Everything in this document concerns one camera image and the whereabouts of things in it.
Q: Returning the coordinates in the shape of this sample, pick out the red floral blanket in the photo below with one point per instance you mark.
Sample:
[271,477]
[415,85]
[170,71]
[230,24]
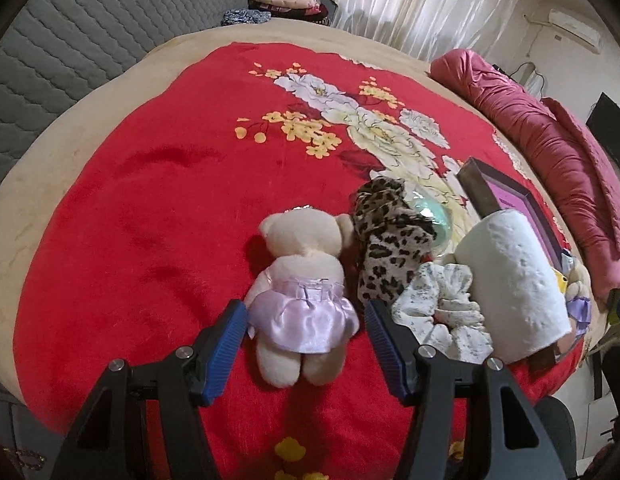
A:
[165,210]

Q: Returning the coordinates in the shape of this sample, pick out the cream teddy bear lilac dress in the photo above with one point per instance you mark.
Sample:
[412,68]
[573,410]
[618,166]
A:
[300,260]

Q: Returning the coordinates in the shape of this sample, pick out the pink and blue book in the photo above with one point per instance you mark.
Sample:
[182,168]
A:
[510,199]

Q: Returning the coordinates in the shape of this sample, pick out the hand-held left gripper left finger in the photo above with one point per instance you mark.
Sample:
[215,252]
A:
[225,350]

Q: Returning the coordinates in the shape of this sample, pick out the white sheer curtain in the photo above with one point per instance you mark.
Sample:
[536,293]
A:
[415,0]

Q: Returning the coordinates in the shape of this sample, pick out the dark rectangular tray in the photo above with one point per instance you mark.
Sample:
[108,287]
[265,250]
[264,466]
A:
[521,200]

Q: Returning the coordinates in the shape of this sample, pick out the green cloth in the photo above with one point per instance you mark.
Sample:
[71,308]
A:
[612,321]

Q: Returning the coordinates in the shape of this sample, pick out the dark clothes pile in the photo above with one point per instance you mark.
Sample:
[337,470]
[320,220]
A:
[322,7]

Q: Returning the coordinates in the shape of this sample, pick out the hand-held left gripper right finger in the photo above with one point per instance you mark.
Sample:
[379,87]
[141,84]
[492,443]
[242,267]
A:
[387,355]

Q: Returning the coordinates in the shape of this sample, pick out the leopard print cloth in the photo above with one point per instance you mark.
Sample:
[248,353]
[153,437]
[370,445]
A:
[385,260]

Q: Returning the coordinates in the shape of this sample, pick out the grey quilted headboard cover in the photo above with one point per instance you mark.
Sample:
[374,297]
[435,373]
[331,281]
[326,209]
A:
[90,35]

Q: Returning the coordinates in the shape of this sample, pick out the white air conditioner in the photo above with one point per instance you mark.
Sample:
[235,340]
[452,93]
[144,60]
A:
[575,27]

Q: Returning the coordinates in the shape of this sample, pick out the black wall television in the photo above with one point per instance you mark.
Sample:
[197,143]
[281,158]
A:
[610,130]

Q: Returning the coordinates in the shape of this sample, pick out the blue patterned cloth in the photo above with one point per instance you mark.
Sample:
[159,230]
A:
[245,17]

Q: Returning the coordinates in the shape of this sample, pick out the pink quilt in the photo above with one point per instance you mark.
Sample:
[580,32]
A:
[540,130]

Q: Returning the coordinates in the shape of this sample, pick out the white floral cloth scrunchie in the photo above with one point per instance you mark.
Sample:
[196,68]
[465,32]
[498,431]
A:
[430,300]

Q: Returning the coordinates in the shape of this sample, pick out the white towel roll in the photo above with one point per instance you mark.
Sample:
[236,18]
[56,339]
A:
[515,270]

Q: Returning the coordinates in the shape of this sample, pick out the small bear with purple bow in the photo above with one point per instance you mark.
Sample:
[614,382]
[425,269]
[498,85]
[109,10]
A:
[578,280]

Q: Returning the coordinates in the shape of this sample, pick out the green item in clear wrap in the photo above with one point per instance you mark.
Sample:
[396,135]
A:
[436,215]

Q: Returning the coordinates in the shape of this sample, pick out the beige bed sheet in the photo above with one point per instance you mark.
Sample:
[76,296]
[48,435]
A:
[65,135]

